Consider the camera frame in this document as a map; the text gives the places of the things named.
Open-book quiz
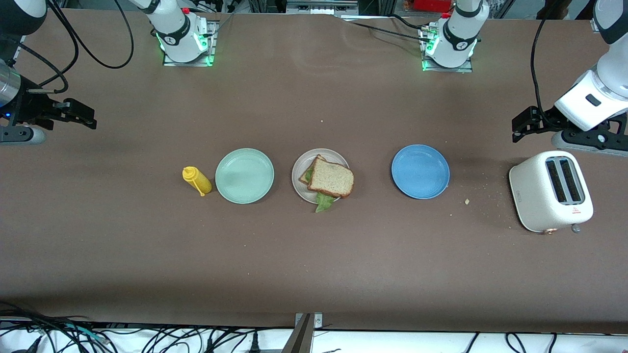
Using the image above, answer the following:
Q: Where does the yellow squeeze bottle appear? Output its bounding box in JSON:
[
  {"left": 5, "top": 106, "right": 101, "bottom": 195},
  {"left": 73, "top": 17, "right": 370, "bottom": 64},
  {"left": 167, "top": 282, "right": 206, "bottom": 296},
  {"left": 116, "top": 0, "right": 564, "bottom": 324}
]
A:
[{"left": 182, "top": 166, "right": 213, "bottom": 197}]

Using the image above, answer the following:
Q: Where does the toasted bread slice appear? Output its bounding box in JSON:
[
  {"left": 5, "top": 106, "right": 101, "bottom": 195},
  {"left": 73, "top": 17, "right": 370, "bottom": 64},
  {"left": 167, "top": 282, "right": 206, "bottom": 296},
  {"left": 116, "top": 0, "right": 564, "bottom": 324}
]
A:
[
  {"left": 298, "top": 154, "right": 327, "bottom": 186},
  {"left": 307, "top": 158, "right": 355, "bottom": 199}
]

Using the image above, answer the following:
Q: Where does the green lettuce leaf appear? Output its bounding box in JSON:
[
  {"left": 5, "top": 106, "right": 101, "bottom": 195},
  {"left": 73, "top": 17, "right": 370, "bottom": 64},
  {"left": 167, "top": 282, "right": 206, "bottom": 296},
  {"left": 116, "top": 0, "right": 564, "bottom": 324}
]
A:
[{"left": 304, "top": 167, "right": 337, "bottom": 213}]

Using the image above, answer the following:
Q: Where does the blue plate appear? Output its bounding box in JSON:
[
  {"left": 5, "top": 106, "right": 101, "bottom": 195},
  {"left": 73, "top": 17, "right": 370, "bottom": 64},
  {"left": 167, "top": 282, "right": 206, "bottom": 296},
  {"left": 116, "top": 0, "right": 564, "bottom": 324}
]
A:
[{"left": 391, "top": 144, "right": 450, "bottom": 200}]

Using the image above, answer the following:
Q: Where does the mint green plate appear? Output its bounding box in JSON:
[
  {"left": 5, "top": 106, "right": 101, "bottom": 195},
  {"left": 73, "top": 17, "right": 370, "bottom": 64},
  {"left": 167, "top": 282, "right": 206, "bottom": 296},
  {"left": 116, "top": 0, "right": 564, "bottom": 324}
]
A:
[{"left": 215, "top": 148, "right": 275, "bottom": 204}]

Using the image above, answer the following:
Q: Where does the beige plate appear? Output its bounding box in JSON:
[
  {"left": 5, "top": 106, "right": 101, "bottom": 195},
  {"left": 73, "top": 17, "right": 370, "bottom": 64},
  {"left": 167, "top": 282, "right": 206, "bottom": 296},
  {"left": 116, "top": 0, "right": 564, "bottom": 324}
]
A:
[{"left": 291, "top": 148, "right": 351, "bottom": 204}]

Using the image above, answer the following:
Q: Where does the cream white toaster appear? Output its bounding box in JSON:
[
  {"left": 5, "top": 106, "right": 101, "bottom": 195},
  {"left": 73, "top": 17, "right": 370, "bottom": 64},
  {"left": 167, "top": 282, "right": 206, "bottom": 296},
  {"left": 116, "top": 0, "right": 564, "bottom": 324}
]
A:
[{"left": 509, "top": 151, "right": 594, "bottom": 234}]

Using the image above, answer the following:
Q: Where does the red box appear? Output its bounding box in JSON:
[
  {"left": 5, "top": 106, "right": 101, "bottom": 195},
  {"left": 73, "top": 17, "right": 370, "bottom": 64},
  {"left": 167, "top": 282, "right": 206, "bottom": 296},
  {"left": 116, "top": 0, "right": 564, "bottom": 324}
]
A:
[{"left": 412, "top": 0, "right": 452, "bottom": 13}]

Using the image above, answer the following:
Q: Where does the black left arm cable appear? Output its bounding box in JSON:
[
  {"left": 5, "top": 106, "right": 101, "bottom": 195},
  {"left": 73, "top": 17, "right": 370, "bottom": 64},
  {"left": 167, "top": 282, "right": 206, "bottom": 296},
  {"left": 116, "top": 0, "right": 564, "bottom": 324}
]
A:
[{"left": 530, "top": 0, "right": 570, "bottom": 129}]

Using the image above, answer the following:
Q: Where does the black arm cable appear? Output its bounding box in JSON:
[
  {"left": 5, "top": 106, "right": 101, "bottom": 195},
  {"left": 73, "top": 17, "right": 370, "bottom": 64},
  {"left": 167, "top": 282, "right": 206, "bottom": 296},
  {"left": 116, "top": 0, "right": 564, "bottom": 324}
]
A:
[
  {"left": 17, "top": 0, "right": 134, "bottom": 94},
  {"left": 530, "top": 0, "right": 570, "bottom": 129}
]

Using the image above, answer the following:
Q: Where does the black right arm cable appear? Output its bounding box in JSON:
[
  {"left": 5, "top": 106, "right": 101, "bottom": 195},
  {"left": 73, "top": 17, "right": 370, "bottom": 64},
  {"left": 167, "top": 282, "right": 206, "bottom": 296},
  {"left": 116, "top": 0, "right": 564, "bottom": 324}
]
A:
[{"left": 17, "top": 0, "right": 134, "bottom": 94}]

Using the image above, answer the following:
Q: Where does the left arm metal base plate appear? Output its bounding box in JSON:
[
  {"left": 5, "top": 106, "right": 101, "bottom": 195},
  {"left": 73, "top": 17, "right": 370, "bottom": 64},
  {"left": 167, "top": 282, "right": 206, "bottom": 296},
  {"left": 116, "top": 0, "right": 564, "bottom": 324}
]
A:
[{"left": 422, "top": 27, "right": 474, "bottom": 73}]

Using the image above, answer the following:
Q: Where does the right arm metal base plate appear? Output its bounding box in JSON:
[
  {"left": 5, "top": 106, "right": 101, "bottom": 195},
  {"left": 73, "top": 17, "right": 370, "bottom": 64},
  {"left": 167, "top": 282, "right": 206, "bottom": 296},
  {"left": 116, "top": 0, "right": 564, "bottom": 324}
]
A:
[{"left": 162, "top": 20, "right": 218, "bottom": 67}]

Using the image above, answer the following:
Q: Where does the black base cable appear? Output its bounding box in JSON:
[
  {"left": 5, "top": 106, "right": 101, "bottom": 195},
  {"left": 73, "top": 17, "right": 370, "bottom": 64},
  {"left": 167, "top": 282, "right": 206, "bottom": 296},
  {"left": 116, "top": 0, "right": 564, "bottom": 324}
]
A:
[{"left": 339, "top": 15, "right": 432, "bottom": 42}]

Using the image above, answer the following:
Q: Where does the teal cable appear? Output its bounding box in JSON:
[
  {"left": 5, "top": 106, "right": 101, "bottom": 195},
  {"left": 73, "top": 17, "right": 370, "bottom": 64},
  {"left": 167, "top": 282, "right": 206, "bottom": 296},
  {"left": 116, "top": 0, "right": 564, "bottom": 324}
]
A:
[{"left": 64, "top": 326, "right": 106, "bottom": 341}]

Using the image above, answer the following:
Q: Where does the grey metal frame device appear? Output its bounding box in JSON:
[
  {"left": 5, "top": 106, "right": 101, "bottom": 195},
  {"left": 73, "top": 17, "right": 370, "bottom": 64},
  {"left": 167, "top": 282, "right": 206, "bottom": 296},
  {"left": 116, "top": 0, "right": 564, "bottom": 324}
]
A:
[{"left": 286, "top": 0, "right": 359, "bottom": 15}]

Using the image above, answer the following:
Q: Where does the aluminium table edge bracket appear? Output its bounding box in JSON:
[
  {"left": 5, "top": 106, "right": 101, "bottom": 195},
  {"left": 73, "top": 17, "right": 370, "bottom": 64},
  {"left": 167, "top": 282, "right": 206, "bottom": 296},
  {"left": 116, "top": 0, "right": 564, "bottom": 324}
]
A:
[{"left": 282, "top": 312, "right": 323, "bottom": 353}]

